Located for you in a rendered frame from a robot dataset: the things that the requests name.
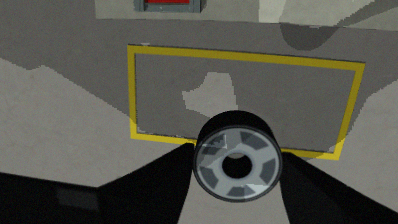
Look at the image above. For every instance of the yellow rectangular outline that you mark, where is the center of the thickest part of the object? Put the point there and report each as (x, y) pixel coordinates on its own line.
(355, 66)

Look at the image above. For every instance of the black wheel with grey rim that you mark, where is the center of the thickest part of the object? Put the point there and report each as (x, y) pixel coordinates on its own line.
(243, 179)

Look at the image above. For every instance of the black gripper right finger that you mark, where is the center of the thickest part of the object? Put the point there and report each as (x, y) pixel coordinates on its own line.
(311, 196)

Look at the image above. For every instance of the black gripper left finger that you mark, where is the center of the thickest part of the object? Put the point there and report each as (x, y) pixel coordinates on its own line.
(153, 194)

